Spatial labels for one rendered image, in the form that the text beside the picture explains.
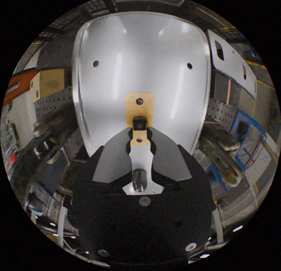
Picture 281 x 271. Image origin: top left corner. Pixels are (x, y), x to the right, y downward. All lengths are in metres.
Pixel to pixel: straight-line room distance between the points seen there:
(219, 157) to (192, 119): 0.09
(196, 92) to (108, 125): 0.14
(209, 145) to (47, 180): 0.77
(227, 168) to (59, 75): 0.30
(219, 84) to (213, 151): 0.14
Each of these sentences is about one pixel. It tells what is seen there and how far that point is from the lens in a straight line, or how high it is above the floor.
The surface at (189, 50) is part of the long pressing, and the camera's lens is 0.16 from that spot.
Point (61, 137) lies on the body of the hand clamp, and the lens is 0.18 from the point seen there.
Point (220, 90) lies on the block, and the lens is 0.23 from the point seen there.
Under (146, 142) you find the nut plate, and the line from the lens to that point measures 0.16.
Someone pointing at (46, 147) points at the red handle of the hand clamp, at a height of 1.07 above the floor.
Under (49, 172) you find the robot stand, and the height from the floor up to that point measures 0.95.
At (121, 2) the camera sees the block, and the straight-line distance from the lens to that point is 0.23.
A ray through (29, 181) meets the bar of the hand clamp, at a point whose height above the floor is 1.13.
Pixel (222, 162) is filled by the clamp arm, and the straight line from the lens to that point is 0.20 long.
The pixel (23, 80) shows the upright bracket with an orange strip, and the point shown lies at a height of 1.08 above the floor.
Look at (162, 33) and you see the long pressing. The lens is 0.16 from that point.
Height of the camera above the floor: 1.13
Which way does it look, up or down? 59 degrees down
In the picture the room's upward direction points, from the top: 176 degrees clockwise
